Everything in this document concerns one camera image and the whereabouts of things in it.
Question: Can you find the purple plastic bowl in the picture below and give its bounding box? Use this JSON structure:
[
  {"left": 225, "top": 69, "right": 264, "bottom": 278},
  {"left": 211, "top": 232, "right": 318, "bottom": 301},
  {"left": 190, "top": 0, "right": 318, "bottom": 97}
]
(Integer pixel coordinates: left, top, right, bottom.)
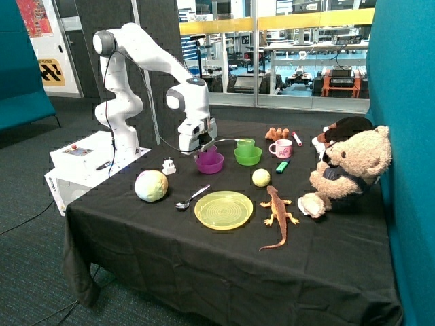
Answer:
[{"left": 195, "top": 153, "right": 224, "bottom": 174}]

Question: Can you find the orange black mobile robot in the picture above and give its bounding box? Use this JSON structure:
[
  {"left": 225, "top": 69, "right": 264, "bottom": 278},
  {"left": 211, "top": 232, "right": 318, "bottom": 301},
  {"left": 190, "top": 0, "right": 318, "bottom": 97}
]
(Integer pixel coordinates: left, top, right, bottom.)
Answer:
[{"left": 312, "top": 66, "right": 369, "bottom": 99}]

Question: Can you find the metal spoon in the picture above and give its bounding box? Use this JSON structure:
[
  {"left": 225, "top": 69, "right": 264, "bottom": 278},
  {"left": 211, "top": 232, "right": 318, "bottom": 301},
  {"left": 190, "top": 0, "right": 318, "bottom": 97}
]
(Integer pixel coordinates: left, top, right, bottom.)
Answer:
[{"left": 175, "top": 184, "right": 211, "bottom": 211}]

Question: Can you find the white power adapter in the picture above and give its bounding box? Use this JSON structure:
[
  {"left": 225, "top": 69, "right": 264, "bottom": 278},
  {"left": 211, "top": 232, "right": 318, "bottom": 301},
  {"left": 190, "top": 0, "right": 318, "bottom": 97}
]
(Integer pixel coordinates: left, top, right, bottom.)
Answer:
[{"left": 162, "top": 158, "right": 177, "bottom": 175}]

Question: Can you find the green plastic bowl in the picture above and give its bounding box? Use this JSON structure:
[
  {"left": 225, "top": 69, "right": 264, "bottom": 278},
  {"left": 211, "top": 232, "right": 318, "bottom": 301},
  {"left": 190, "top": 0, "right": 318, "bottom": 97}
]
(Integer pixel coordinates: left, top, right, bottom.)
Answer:
[{"left": 234, "top": 146, "right": 262, "bottom": 166}]

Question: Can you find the orange toy lizard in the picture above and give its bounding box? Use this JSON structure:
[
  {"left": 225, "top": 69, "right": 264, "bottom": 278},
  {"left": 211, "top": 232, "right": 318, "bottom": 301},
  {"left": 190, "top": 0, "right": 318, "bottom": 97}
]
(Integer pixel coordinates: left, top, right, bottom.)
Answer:
[{"left": 259, "top": 185, "right": 300, "bottom": 251}]

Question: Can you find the purple plastic cup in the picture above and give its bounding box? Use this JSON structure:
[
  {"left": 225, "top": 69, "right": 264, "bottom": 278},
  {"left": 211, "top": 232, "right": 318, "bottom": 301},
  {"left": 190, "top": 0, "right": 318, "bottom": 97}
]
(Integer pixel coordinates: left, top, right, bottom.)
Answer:
[{"left": 198, "top": 145, "right": 217, "bottom": 165}]

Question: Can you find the black tablecloth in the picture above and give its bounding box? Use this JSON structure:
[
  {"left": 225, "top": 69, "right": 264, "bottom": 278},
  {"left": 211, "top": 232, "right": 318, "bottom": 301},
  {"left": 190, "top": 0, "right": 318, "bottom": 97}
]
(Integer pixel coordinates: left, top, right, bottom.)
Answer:
[{"left": 63, "top": 120, "right": 404, "bottom": 325}]

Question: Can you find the red white marker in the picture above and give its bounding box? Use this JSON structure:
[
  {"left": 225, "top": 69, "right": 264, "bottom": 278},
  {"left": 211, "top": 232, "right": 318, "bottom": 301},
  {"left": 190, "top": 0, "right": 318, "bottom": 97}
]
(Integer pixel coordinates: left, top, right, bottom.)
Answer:
[{"left": 292, "top": 132, "right": 302, "bottom": 147}]

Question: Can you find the pastel plush ball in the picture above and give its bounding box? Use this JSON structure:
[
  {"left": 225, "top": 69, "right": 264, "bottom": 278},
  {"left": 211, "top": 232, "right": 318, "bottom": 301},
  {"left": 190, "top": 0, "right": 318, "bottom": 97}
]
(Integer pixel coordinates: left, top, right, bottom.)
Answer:
[{"left": 134, "top": 170, "right": 169, "bottom": 202}]

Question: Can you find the yellow plastic plate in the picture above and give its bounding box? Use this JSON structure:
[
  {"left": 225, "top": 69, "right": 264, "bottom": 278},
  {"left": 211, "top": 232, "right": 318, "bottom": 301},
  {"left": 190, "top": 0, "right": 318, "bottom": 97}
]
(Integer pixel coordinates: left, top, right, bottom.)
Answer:
[{"left": 194, "top": 191, "right": 254, "bottom": 230}]

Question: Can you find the teal sofa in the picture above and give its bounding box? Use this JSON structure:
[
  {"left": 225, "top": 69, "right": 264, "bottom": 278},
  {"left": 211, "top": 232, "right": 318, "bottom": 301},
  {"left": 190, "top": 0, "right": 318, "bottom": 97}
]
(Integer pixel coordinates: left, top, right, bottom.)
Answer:
[{"left": 0, "top": 1, "right": 56, "bottom": 130}]

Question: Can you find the pink printed mug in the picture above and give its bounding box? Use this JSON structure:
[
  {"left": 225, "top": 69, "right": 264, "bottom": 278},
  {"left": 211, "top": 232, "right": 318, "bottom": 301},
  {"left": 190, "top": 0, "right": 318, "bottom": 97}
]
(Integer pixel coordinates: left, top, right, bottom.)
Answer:
[{"left": 268, "top": 139, "right": 292, "bottom": 159}]

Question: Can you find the yellow tennis ball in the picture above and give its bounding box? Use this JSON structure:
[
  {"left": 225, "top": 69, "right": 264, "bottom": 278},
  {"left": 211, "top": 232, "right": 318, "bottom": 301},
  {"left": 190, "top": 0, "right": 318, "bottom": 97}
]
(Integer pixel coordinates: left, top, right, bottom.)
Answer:
[{"left": 251, "top": 168, "right": 271, "bottom": 187}]

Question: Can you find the beige teddy bear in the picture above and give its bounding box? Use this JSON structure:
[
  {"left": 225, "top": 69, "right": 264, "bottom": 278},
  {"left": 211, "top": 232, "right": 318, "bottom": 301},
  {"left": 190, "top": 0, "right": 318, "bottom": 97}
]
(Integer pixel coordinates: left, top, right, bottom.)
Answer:
[{"left": 297, "top": 126, "right": 392, "bottom": 218}]

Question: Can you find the white lab workbench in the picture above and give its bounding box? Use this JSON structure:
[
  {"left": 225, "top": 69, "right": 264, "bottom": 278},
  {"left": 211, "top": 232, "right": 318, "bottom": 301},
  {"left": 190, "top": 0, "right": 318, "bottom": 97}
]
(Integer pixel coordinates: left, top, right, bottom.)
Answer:
[{"left": 260, "top": 41, "right": 368, "bottom": 97}]

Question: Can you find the green highlighter pen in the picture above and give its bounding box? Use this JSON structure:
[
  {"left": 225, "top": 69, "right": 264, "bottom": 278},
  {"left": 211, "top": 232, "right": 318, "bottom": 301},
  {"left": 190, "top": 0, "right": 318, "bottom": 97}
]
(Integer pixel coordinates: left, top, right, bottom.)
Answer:
[{"left": 275, "top": 158, "right": 291, "bottom": 174}]

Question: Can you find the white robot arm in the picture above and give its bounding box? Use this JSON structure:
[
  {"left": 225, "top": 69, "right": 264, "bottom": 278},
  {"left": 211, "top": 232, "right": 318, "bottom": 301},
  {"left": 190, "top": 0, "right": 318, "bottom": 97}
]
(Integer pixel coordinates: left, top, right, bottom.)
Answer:
[{"left": 92, "top": 22, "right": 218, "bottom": 160}]

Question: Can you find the teal partition wall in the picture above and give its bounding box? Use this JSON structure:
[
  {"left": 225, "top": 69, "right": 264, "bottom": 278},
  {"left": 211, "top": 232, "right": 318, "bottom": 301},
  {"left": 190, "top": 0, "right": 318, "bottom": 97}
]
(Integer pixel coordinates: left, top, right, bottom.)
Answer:
[{"left": 366, "top": 1, "right": 434, "bottom": 325}]

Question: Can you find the brown white plush dog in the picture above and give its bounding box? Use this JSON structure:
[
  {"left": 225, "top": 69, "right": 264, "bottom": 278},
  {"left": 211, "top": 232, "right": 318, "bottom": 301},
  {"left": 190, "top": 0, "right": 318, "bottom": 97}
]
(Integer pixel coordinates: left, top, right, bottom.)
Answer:
[{"left": 311, "top": 116, "right": 375, "bottom": 160}]

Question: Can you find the green plastic cup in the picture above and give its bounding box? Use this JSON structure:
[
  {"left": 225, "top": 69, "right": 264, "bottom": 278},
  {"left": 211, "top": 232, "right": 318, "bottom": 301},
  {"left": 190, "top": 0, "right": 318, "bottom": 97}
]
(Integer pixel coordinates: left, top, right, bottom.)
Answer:
[{"left": 237, "top": 138, "right": 255, "bottom": 157}]

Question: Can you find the orange toy figure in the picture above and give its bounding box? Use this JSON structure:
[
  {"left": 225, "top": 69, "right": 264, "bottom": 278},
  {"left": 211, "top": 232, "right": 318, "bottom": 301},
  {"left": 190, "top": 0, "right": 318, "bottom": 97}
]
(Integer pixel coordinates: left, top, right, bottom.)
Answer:
[{"left": 264, "top": 127, "right": 290, "bottom": 141}]

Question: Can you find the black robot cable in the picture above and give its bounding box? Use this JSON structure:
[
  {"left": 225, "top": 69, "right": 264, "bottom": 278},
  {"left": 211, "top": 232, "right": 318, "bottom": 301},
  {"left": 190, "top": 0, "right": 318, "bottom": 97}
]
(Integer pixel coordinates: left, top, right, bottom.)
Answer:
[{"left": 0, "top": 50, "right": 184, "bottom": 236}]

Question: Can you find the white robot control box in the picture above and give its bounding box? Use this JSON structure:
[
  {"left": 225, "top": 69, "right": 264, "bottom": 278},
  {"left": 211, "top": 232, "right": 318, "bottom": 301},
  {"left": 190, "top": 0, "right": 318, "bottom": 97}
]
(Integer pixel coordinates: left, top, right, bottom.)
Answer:
[{"left": 45, "top": 131, "right": 150, "bottom": 216}]

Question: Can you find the red wall poster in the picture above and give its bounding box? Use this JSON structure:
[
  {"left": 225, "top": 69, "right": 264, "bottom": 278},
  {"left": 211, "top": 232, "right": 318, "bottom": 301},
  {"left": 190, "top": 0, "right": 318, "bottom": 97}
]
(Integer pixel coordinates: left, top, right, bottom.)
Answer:
[{"left": 16, "top": 0, "right": 54, "bottom": 38}]

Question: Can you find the grey slotted spatula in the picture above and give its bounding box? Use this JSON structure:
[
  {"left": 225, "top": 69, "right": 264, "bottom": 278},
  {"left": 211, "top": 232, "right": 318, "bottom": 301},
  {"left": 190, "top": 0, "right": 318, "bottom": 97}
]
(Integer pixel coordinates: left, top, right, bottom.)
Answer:
[{"left": 215, "top": 138, "right": 251, "bottom": 143}]

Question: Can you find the yellow black sign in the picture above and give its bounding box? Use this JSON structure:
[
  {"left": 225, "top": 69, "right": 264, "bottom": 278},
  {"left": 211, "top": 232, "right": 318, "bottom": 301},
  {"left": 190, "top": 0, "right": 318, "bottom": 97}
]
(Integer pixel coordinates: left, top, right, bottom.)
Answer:
[{"left": 38, "top": 58, "right": 65, "bottom": 87}]

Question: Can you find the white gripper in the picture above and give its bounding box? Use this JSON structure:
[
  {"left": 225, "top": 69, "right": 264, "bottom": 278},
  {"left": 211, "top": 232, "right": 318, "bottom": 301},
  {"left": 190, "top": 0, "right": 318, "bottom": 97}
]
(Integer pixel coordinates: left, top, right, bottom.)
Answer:
[{"left": 177, "top": 117, "right": 218, "bottom": 160}]

